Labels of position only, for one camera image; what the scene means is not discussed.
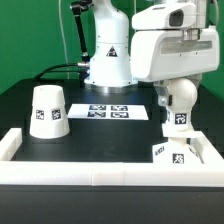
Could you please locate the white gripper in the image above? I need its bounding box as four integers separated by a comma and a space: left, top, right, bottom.
131, 2, 220, 107

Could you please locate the white lamp bulb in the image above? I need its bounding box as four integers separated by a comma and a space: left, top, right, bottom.
166, 78, 197, 131

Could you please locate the white lamp base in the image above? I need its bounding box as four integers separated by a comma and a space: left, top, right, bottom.
151, 123, 204, 165

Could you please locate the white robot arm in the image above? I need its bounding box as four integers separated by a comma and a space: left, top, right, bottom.
85, 0, 219, 106

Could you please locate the white lamp shade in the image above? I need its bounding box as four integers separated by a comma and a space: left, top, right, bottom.
30, 85, 70, 139

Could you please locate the white marker sheet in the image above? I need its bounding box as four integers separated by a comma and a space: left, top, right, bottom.
68, 104, 148, 120

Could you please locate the white U-shaped fence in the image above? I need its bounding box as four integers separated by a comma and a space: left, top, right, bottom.
0, 128, 224, 187

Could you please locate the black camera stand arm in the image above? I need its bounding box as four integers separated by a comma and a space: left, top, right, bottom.
70, 0, 92, 62

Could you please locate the black cable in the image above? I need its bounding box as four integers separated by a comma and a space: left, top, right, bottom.
33, 61, 91, 82

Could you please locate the white hanging cable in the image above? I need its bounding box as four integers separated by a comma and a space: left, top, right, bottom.
58, 0, 71, 80

